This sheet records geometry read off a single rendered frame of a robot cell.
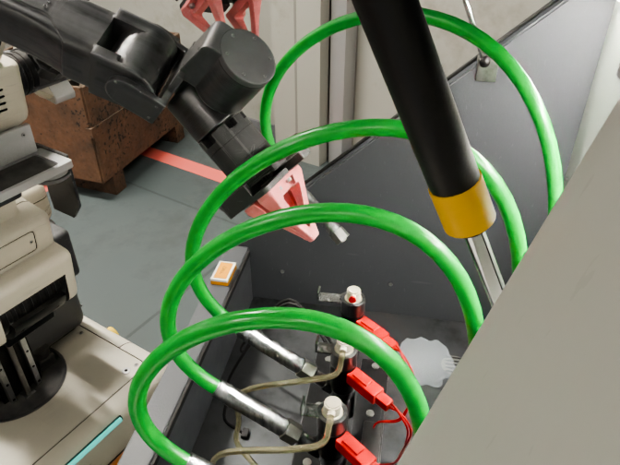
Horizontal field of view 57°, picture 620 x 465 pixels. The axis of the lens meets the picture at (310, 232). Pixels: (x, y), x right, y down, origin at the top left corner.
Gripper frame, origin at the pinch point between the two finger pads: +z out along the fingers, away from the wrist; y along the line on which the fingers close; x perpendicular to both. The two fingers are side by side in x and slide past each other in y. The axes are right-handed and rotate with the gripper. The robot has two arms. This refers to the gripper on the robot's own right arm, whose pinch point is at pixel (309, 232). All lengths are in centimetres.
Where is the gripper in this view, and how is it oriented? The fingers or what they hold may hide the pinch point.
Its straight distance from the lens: 62.4
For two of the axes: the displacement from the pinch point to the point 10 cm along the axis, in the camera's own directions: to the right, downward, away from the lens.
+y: 6.4, -4.0, -6.5
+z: 6.4, 7.5, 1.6
